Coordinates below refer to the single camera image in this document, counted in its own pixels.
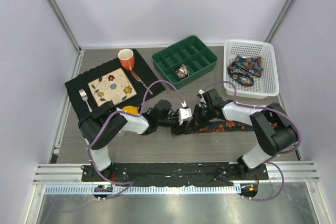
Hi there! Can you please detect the white slotted cable duct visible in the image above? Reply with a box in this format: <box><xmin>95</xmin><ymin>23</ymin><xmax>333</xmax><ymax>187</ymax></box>
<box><xmin>45</xmin><ymin>184</ymin><xmax>241</xmax><ymax>195</ymax></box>

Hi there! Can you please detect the orange ceramic mug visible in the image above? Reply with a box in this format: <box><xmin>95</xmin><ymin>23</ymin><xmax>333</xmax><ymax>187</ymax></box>
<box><xmin>118</xmin><ymin>49</ymin><xmax>135</xmax><ymax>71</ymax></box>

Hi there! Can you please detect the purple cable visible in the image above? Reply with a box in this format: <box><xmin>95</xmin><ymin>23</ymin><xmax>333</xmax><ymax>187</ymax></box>
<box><xmin>201</xmin><ymin>81</ymin><xmax>302</xmax><ymax>204</ymax></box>
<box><xmin>86</xmin><ymin>79</ymin><xmax>188</xmax><ymax>200</ymax></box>

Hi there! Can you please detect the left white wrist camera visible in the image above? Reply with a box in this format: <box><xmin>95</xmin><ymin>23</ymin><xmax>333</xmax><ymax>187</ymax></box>
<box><xmin>178</xmin><ymin>101</ymin><xmax>193</xmax><ymax>125</ymax></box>

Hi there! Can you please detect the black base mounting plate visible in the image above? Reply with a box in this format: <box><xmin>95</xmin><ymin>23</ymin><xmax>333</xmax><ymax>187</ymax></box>
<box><xmin>81</xmin><ymin>162</ymin><xmax>269</xmax><ymax>187</ymax></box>

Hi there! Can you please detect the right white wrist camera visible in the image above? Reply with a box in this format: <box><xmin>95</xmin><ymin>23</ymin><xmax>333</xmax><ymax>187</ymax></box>
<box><xmin>197</xmin><ymin>89</ymin><xmax>207</xmax><ymax>108</ymax></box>

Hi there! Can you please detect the aluminium frame rail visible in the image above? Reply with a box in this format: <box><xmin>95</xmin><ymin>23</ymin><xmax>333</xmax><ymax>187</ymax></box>
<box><xmin>34</xmin><ymin>161</ymin><xmax>320</xmax><ymax>184</ymax></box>

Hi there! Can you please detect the square floral ceramic plate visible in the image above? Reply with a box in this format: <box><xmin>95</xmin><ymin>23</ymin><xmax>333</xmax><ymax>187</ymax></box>
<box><xmin>88</xmin><ymin>68</ymin><xmax>137</xmax><ymax>106</ymax></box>

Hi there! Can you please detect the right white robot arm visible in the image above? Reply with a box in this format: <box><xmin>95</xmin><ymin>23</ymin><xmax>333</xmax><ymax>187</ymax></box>
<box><xmin>194</xmin><ymin>89</ymin><xmax>299</xmax><ymax>179</ymax></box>

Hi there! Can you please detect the black cloth placemat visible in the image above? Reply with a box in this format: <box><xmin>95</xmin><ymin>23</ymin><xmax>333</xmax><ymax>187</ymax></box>
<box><xmin>65</xmin><ymin>49</ymin><xmax>158</xmax><ymax>119</ymax></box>

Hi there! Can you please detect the orange handled table knife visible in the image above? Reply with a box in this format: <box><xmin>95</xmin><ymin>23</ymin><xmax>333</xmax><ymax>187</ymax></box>
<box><xmin>131</xmin><ymin>70</ymin><xmax>153</xmax><ymax>95</ymax></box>

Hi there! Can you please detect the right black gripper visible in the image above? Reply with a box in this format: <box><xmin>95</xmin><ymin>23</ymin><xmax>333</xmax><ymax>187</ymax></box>
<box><xmin>188</xmin><ymin>104</ymin><xmax>214</xmax><ymax>130</ymax></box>

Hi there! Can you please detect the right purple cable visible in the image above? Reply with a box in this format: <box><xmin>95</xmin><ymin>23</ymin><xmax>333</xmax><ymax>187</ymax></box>
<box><xmin>201</xmin><ymin>81</ymin><xmax>302</xmax><ymax>204</ymax></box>

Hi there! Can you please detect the green divided organizer tray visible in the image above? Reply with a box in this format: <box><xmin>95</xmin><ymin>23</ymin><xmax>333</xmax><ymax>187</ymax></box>
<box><xmin>152</xmin><ymin>35</ymin><xmax>218</xmax><ymax>89</ymax></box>

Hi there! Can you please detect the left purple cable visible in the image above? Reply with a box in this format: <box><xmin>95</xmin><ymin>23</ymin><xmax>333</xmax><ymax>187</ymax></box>
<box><xmin>86</xmin><ymin>79</ymin><xmax>188</xmax><ymax>200</ymax></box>

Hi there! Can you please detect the silver fork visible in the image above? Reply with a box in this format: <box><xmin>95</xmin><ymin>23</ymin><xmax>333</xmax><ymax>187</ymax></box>
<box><xmin>79</xmin><ymin>89</ymin><xmax>92</xmax><ymax>112</ymax></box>

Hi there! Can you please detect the blue floral tie in basket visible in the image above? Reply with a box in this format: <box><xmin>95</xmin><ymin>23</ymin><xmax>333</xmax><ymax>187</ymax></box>
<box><xmin>227</xmin><ymin>55</ymin><xmax>263</xmax><ymax>87</ymax></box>

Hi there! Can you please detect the black orange floral tie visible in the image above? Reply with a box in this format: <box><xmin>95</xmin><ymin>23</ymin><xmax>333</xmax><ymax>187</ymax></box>
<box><xmin>171</xmin><ymin>119</ymin><xmax>255</xmax><ymax>136</ymax></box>

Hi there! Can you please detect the white plastic basket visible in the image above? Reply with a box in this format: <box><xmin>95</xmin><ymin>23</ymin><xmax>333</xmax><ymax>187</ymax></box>
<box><xmin>223</xmin><ymin>39</ymin><xmax>279</xmax><ymax>99</ymax></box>

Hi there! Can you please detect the rolled tie in tray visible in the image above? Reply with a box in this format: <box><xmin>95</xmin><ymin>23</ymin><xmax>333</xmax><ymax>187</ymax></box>
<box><xmin>175</xmin><ymin>64</ymin><xmax>190</xmax><ymax>79</ymax></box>

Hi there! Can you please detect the yellow plastic mug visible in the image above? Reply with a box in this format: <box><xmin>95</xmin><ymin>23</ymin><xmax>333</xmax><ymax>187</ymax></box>
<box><xmin>122</xmin><ymin>105</ymin><xmax>139</xmax><ymax>115</ymax></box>

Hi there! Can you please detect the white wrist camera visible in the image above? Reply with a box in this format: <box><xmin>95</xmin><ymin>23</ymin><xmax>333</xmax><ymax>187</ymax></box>
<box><xmin>178</xmin><ymin>101</ymin><xmax>193</xmax><ymax>125</ymax></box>
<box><xmin>197</xmin><ymin>89</ymin><xmax>207</xmax><ymax>108</ymax></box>

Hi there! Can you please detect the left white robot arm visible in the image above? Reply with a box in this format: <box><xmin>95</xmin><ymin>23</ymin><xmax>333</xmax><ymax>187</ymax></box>
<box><xmin>78</xmin><ymin>100</ymin><xmax>192</xmax><ymax>182</ymax></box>

